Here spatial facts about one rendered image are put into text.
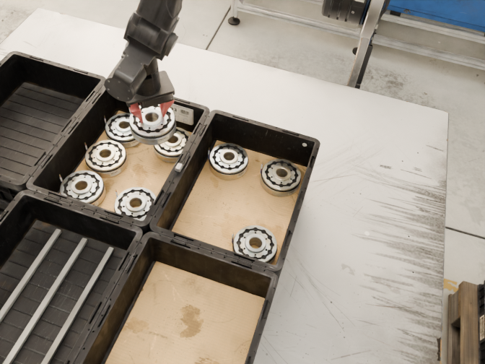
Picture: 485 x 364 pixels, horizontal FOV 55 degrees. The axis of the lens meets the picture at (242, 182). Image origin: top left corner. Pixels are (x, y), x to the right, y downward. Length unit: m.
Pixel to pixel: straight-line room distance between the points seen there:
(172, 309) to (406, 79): 2.34
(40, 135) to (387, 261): 1.00
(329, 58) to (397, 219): 1.78
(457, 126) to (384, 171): 1.43
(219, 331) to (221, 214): 0.29
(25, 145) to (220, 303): 0.68
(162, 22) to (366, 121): 0.97
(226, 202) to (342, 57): 2.04
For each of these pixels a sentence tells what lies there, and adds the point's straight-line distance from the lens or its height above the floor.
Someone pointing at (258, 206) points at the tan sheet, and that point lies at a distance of 1.18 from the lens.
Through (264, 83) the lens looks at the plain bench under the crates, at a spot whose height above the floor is 0.70.
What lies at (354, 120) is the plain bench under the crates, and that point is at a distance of 1.63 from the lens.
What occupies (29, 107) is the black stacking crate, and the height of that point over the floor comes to 0.83.
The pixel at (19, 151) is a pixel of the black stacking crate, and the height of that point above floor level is 0.83.
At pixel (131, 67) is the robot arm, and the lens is 0.87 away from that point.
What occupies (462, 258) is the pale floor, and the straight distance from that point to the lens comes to 2.34.
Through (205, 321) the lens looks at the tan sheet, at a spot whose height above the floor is 0.83.
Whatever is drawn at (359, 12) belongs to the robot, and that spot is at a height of 1.13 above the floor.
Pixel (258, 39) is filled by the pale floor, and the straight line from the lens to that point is 3.09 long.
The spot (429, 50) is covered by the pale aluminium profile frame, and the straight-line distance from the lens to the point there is 3.10.
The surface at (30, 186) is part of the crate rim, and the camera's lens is 1.14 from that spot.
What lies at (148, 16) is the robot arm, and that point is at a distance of 0.85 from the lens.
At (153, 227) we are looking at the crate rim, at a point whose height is 0.93.
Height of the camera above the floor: 1.80
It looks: 53 degrees down
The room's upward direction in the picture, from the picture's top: 7 degrees clockwise
